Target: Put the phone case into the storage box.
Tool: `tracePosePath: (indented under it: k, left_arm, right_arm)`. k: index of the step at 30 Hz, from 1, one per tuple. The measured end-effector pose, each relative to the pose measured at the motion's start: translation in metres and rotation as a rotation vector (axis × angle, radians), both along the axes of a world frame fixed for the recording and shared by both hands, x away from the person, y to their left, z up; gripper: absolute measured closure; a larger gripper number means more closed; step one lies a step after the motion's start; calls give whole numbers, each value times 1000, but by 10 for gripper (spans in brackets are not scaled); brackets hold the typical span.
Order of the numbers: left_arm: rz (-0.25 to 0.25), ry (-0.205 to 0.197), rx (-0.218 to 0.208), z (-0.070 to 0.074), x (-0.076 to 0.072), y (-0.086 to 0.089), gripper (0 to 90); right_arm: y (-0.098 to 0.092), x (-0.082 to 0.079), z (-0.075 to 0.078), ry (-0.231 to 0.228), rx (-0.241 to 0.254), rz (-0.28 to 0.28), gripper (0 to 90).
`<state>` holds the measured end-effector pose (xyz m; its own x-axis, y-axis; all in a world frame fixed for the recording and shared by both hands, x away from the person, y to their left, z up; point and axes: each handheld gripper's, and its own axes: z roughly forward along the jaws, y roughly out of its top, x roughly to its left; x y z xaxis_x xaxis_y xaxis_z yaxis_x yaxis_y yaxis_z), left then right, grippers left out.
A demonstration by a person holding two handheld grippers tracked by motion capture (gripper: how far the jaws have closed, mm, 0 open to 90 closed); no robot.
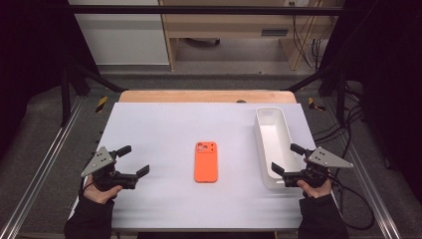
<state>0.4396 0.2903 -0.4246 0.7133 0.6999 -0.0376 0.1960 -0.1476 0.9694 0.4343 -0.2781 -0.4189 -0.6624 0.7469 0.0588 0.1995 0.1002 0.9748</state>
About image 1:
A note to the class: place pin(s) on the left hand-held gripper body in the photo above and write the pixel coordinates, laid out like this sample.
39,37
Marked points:
99,162

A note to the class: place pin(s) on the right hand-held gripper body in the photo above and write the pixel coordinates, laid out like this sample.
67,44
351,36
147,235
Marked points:
326,160

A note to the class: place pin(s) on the white plastic bin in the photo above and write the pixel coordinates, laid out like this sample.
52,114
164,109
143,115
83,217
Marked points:
275,139

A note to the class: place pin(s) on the orange phone case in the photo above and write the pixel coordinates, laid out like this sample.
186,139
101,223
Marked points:
206,166

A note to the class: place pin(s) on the person's left hand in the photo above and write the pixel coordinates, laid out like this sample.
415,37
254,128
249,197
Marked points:
99,196

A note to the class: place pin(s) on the person's right hand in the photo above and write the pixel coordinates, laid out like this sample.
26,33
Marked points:
316,192

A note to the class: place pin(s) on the yellow black tape marker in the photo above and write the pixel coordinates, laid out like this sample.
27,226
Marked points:
102,104
313,104

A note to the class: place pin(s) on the black metal stand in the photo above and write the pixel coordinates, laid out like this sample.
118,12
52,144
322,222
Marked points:
341,96
66,96

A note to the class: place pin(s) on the black curtain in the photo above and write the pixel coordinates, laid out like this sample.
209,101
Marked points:
30,66
388,83

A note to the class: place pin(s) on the white cabinet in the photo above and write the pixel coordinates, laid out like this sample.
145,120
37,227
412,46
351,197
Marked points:
122,36

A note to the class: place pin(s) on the wooden desk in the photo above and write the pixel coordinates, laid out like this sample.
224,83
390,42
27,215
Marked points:
229,25

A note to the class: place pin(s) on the black metal crossbar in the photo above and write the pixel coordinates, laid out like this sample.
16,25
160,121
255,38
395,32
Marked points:
199,10

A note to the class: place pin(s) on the aluminium floor rail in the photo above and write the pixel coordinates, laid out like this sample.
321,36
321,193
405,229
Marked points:
43,166
371,186

